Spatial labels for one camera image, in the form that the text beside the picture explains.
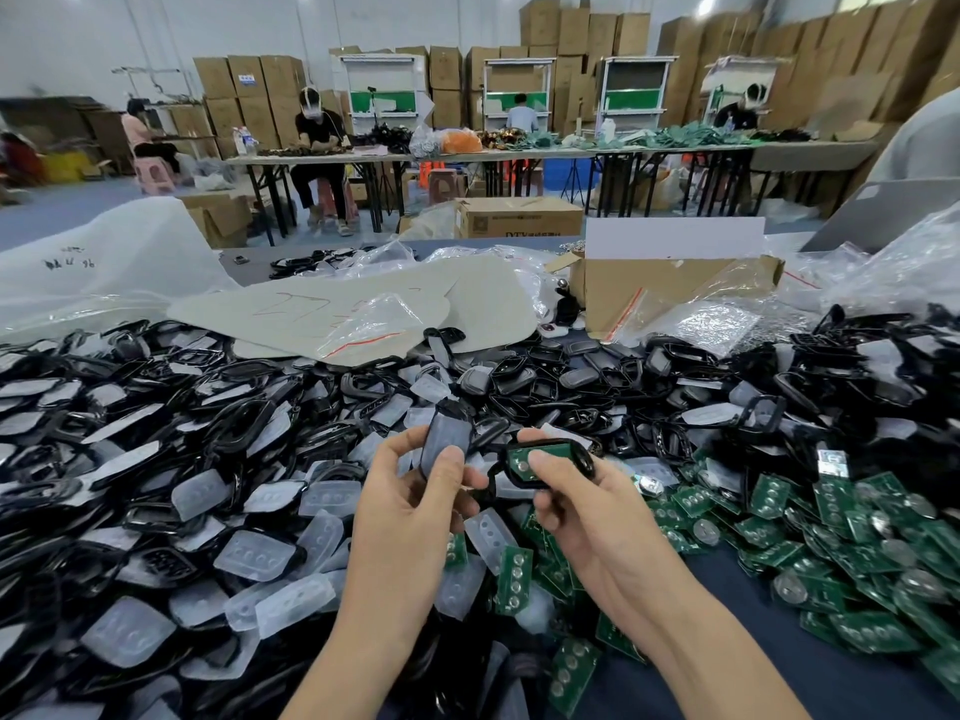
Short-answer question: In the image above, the person's right hand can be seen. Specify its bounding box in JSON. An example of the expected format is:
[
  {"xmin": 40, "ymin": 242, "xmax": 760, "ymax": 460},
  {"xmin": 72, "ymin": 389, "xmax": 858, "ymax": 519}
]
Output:
[{"xmin": 517, "ymin": 428, "xmax": 682, "ymax": 617}]

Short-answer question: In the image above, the person's left hand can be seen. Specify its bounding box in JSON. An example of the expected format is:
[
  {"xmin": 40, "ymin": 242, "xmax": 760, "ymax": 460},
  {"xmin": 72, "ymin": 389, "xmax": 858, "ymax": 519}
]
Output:
[{"xmin": 350, "ymin": 425, "xmax": 490, "ymax": 602}]

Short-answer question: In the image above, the black fob frame with board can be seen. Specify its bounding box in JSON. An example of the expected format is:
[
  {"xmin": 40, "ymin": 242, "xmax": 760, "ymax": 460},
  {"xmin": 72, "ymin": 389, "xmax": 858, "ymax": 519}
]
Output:
[{"xmin": 487, "ymin": 438, "xmax": 598, "ymax": 505}]

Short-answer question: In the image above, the black key fob cover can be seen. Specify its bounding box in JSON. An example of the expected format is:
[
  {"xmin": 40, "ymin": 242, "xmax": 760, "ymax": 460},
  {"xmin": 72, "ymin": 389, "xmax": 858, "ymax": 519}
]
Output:
[{"xmin": 418, "ymin": 400, "xmax": 475, "ymax": 481}]

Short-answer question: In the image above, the person's left forearm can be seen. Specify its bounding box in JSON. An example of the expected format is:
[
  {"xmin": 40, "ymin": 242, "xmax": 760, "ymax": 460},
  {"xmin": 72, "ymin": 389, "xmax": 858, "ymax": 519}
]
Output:
[{"xmin": 281, "ymin": 580, "xmax": 445, "ymax": 720}]

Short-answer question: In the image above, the person's right forearm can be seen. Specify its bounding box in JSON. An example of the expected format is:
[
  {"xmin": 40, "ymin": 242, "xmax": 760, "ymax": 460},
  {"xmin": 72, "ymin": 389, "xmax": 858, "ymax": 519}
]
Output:
[{"xmin": 592, "ymin": 573, "xmax": 815, "ymax": 720}]

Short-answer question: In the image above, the clear zip bag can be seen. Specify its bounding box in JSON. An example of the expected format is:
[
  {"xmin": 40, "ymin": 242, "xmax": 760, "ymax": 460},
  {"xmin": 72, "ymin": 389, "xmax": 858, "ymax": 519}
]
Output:
[
  {"xmin": 311, "ymin": 292, "xmax": 453, "ymax": 365},
  {"xmin": 606, "ymin": 283, "xmax": 783, "ymax": 361}
]

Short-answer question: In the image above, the pile of translucent rubber pads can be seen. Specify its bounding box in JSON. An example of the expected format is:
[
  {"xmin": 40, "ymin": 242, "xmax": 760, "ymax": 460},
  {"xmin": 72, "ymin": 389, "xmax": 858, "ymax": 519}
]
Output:
[{"xmin": 0, "ymin": 329, "xmax": 939, "ymax": 720}]

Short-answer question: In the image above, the open brown cardboard box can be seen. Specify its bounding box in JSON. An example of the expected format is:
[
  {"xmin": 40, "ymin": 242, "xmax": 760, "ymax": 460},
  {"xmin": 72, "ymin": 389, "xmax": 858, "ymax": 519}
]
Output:
[{"xmin": 568, "ymin": 217, "xmax": 786, "ymax": 343}]

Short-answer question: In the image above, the pile of black fob shells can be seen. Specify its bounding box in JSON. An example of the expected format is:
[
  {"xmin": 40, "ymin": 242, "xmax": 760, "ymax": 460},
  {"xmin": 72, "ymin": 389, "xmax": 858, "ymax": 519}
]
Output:
[{"xmin": 0, "ymin": 303, "xmax": 960, "ymax": 720}]

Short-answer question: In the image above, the printed brown cardboard box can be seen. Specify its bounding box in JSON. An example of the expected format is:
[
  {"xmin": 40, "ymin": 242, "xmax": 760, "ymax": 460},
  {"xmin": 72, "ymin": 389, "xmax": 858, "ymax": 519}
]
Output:
[{"xmin": 453, "ymin": 197, "xmax": 585, "ymax": 241}]

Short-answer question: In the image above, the pink plastic stool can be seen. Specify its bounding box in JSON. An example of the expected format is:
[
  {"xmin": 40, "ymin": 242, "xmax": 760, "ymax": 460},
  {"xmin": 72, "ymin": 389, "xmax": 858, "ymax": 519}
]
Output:
[
  {"xmin": 135, "ymin": 158, "xmax": 178, "ymax": 196},
  {"xmin": 427, "ymin": 168, "xmax": 467, "ymax": 205},
  {"xmin": 315, "ymin": 178, "xmax": 363, "ymax": 227}
]

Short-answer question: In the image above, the black tripod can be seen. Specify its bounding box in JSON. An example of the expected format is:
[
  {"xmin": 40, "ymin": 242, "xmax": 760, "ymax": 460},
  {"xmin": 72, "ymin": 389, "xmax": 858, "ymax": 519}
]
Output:
[{"xmin": 561, "ymin": 152, "xmax": 595, "ymax": 208}]

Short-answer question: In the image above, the blue plastic bin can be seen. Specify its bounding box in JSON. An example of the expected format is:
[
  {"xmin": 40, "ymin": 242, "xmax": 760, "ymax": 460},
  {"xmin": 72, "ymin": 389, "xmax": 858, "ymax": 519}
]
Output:
[{"xmin": 541, "ymin": 157, "xmax": 595, "ymax": 197}]

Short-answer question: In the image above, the pile of green circuit boards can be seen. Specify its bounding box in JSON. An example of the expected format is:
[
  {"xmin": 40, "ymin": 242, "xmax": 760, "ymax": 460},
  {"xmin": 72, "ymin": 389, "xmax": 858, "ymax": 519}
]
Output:
[{"xmin": 442, "ymin": 449, "xmax": 960, "ymax": 720}]

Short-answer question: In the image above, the long folding table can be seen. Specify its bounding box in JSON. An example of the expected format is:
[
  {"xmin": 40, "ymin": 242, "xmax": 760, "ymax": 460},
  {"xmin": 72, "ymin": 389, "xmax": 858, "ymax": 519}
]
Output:
[
  {"xmin": 592, "ymin": 138, "xmax": 880, "ymax": 218},
  {"xmin": 225, "ymin": 145, "xmax": 601, "ymax": 237}
]

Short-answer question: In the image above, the small brown cardboard box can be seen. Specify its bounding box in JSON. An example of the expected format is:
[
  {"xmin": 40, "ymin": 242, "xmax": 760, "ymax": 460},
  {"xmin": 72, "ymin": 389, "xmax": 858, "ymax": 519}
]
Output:
[{"xmin": 183, "ymin": 193, "xmax": 256, "ymax": 250}]

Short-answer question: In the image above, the heap of green parts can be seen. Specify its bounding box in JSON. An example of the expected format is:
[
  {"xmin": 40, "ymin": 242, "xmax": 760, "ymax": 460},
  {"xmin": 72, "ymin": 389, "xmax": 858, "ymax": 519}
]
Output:
[{"xmin": 585, "ymin": 122, "xmax": 753, "ymax": 150}]

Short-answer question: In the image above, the heap of clear plastic bags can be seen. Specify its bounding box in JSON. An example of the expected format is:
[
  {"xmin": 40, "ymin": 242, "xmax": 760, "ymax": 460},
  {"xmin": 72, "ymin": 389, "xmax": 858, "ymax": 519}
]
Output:
[{"xmin": 780, "ymin": 202, "xmax": 960, "ymax": 346}]

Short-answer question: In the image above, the white shelving rack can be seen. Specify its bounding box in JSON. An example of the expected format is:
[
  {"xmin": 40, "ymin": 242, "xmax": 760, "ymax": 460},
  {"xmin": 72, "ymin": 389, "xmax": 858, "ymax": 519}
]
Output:
[
  {"xmin": 330, "ymin": 53, "xmax": 429, "ymax": 137},
  {"xmin": 701, "ymin": 55, "xmax": 798, "ymax": 130},
  {"xmin": 482, "ymin": 58, "xmax": 557, "ymax": 133},
  {"xmin": 596, "ymin": 55, "xmax": 678, "ymax": 133}
]

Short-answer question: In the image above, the large white plastic bag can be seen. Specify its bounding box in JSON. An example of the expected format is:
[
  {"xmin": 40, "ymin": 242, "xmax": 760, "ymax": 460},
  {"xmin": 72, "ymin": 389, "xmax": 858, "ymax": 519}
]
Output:
[{"xmin": 0, "ymin": 196, "xmax": 241, "ymax": 346}]

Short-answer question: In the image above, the grey flat board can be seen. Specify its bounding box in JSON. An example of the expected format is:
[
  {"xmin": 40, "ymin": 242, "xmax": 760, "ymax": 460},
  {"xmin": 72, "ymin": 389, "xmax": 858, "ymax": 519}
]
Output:
[{"xmin": 798, "ymin": 175, "xmax": 960, "ymax": 256}]

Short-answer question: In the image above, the stack of labelled cardboard boxes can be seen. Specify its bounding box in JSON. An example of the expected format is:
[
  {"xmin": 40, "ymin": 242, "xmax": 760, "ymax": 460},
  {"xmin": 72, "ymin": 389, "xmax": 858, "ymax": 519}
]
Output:
[{"xmin": 192, "ymin": 55, "xmax": 310, "ymax": 160}]

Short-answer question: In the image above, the tall stack of cardboard boxes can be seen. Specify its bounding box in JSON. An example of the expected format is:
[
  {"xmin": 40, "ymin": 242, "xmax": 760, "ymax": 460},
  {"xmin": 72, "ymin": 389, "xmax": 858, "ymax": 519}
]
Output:
[{"xmin": 427, "ymin": 0, "xmax": 654, "ymax": 133}]

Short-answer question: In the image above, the wall of cardboard boxes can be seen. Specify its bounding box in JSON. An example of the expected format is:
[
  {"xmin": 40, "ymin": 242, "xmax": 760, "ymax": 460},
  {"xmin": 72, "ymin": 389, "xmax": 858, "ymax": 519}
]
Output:
[{"xmin": 656, "ymin": 0, "xmax": 960, "ymax": 147}]

